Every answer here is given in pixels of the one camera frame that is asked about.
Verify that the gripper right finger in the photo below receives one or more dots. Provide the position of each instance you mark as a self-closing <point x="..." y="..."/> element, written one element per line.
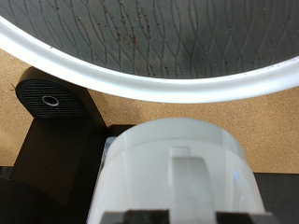
<point x="243" y="218"/>

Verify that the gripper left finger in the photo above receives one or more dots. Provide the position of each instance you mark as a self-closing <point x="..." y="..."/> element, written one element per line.
<point x="140" y="217"/>

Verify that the white mug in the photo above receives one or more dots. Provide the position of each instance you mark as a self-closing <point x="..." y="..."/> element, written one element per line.
<point x="140" y="168"/>

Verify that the black Keurig coffee machine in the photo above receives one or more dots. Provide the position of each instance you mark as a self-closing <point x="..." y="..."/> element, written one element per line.
<point x="56" y="149"/>

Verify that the dark gray panel board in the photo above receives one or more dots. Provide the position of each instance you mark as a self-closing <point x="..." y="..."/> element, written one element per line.
<point x="280" y="199"/>

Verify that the white two-tier turntable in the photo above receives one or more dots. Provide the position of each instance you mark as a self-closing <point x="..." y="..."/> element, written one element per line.
<point x="155" y="37"/>

